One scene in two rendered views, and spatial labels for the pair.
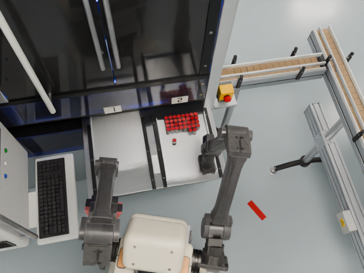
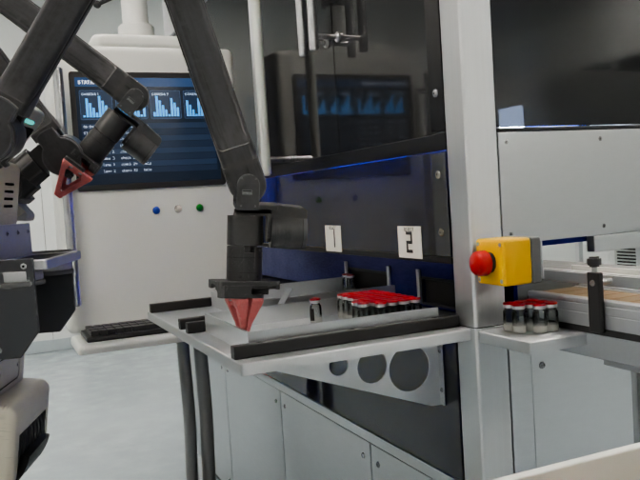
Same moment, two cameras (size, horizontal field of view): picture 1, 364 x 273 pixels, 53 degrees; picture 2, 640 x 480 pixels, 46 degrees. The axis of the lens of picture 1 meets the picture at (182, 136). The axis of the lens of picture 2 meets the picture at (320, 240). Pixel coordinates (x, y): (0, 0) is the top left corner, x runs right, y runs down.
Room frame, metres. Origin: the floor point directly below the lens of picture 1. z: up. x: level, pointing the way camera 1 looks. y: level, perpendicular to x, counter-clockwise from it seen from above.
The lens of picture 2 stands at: (0.60, -1.34, 1.11)
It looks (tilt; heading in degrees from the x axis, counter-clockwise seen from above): 3 degrees down; 82
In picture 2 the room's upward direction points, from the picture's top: 4 degrees counter-clockwise
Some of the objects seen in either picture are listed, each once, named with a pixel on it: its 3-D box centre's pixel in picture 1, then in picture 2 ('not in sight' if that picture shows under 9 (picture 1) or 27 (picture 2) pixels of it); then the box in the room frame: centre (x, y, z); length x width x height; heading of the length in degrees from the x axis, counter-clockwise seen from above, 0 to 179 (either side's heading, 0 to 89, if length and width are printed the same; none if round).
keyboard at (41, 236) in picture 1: (52, 195); (164, 324); (0.46, 0.62, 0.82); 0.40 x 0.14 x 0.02; 16
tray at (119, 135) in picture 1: (117, 136); (300, 295); (0.78, 0.33, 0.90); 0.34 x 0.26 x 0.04; 16
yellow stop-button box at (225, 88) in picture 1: (225, 91); (507, 260); (1.06, -0.20, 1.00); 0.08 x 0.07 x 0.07; 16
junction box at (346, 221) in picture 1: (346, 221); not in sight; (0.55, -1.01, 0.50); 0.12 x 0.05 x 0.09; 16
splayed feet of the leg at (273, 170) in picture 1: (303, 163); not in sight; (1.08, -0.93, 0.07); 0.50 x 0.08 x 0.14; 106
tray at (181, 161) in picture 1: (186, 144); (317, 319); (0.77, -0.03, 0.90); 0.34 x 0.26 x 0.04; 15
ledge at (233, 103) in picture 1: (222, 96); (538, 336); (1.10, -0.21, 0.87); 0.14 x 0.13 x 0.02; 16
